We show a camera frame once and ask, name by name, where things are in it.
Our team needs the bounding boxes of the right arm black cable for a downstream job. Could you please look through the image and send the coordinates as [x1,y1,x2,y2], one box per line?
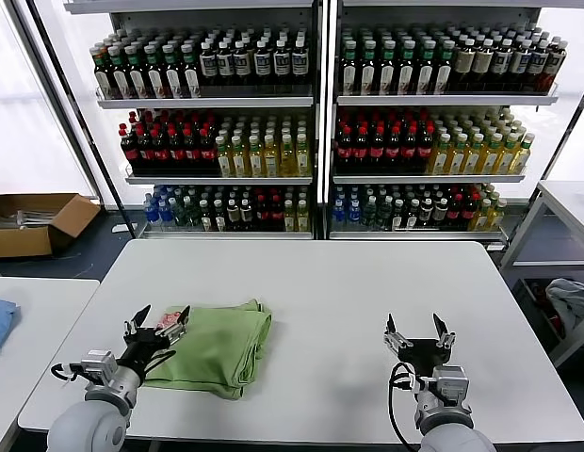
[387,361,423,452]

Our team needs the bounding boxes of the grey side table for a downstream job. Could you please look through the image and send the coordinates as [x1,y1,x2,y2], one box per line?
[498,179,584,368]

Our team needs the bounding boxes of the grey metal shelf rack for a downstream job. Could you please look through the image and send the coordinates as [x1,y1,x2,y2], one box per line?
[322,0,561,244]
[63,0,321,241]

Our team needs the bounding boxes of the light green printed shirt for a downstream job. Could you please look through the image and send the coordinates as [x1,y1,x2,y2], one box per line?
[143,297,273,400]

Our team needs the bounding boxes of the blue folded cloth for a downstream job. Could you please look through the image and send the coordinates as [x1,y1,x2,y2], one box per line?
[0,296,22,360]

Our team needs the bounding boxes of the black window post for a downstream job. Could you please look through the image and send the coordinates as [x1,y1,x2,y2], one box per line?
[8,0,138,239]

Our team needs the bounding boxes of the white packing pieces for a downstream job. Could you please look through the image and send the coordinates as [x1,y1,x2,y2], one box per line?
[0,209,56,231]

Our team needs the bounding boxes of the red cloth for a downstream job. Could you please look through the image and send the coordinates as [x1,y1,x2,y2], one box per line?
[531,282,564,331]

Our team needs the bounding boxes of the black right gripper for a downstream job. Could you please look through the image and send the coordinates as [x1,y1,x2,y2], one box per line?
[383,313,457,378]

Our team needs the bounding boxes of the grey crumpled cloth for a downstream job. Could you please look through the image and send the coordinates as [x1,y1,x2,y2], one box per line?
[544,277,584,331]

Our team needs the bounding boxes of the reddish bottle grey label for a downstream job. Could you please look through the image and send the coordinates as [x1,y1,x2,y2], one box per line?
[543,40,567,93]

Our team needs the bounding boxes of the brown cardboard box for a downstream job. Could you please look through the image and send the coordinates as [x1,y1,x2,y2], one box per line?
[0,192,103,260]

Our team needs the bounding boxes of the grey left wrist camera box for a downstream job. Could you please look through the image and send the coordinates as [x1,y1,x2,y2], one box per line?
[79,348,119,378]

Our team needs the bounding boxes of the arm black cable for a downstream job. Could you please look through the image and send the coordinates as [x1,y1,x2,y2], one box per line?
[387,361,423,452]
[50,361,86,383]

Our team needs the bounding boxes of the dark bottle blue white label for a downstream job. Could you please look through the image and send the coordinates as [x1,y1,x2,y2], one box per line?
[527,40,550,92]
[252,40,271,88]
[199,40,217,88]
[511,40,531,92]
[290,40,309,88]
[216,40,235,88]
[234,40,251,88]
[492,40,512,92]
[271,40,290,88]

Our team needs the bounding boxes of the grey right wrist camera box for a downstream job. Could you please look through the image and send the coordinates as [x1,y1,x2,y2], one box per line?
[432,365,471,399]

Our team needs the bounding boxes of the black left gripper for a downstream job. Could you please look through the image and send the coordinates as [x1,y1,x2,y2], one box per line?
[117,304,191,379]

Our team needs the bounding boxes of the cola bottle red label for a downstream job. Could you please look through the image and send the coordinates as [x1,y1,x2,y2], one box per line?
[184,127,201,174]
[368,125,386,171]
[153,127,170,174]
[268,192,284,232]
[169,127,186,174]
[199,127,217,174]
[461,193,477,230]
[401,125,418,171]
[384,125,402,171]
[447,193,462,230]
[253,192,269,232]
[122,127,139,174]
[336,125,353,171]
[417,125,434,171]
[138,127,154,174]
[352,125,370,171]

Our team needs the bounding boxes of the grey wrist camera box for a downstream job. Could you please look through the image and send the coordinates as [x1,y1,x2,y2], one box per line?
[79,348,119,378]
[432,365,471,399]

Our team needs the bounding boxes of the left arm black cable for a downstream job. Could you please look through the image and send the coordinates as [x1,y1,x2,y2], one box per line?
[50,361,86,383]

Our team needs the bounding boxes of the white side table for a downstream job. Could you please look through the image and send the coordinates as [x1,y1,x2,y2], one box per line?
[0,276,101,452]

